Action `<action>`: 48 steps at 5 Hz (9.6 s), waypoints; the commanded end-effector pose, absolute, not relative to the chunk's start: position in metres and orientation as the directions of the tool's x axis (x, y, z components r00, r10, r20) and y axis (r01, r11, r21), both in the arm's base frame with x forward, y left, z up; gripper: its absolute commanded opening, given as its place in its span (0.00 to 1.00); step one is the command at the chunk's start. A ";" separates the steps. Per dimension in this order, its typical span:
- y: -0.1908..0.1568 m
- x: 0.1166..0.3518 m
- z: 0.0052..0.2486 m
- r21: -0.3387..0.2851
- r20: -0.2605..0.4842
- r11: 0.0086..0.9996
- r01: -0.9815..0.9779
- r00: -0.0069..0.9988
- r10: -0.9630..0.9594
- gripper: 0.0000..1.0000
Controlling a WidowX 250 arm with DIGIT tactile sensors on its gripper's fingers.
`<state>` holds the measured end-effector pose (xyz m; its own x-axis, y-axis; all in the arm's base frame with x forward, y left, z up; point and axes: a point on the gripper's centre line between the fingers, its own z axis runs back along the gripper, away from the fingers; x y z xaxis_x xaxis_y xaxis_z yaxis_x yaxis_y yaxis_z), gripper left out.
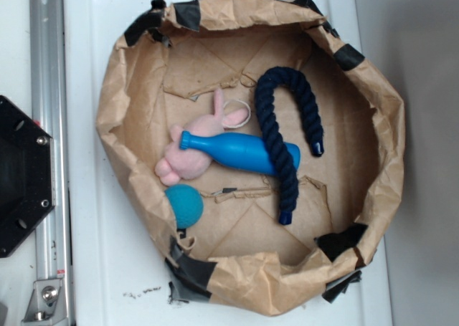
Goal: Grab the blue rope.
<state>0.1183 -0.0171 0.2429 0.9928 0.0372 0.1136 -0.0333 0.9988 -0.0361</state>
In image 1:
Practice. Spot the blue plastic bottle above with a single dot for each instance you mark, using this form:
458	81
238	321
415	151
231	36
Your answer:
235	150

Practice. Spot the pink plush bunny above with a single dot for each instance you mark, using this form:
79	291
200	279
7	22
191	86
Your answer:
177	164

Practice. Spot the teal ball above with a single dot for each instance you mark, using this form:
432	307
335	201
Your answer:
186	203

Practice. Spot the brown paper bag bin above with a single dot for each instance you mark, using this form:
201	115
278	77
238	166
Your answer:
179	61

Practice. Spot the white tray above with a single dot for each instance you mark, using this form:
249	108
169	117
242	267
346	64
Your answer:
119	276

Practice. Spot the aluminium frame rail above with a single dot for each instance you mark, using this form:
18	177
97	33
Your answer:
53	235

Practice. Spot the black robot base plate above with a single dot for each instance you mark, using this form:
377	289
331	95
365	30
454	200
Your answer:
26	176

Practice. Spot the metal corner bracket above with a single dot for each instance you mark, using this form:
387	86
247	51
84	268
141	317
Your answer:
47	303

